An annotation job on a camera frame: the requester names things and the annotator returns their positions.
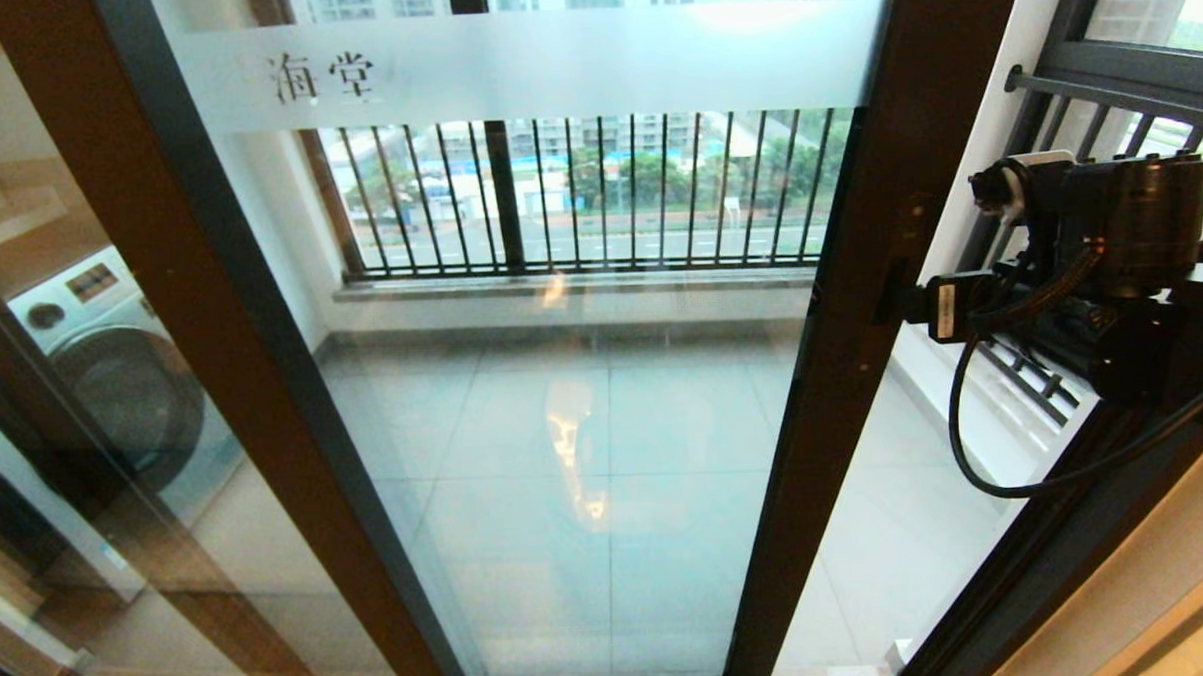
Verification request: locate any dark brown door jamb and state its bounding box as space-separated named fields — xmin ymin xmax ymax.
xmin=879 ymin=397 xmax=1203 ymax=676

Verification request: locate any black window guard railing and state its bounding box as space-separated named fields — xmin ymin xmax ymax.
xmin=299 ymin=107 xmax=860 ymax=289
xmin=952 ymin=57 xmax=1203 ymax=431

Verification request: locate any dark window frame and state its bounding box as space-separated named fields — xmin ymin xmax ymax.
xmin=244 ymin=0 xmax=905 ymax=291
xmin=950 ymin=0 xmax=1203 ymax=286

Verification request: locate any grey stone window sill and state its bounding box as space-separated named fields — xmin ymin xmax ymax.
xmin=334 ymin=267 xmax=821 ymax=308
xmin=896 ymin=316 xmax=1098 ymax=489

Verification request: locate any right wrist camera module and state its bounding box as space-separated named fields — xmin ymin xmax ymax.
xmin=968 ymin=149 xmax=1079 ymax=226

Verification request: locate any sliding glass door brown frame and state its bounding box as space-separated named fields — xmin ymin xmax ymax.
xmin=0 ymin=0 xmax=1055 ymax=676

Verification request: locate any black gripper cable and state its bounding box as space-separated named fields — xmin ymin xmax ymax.
xmin=942 ymin=237 xmax=1203 ymax=502

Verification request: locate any light wooden shelf board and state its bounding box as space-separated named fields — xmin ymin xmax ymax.
xmin=0 ymin=187 xmax=71 ymax=252

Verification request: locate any white front-load washing machine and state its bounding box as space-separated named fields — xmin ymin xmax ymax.
xmin=0 ymin=241 xmax=248 ymax=610

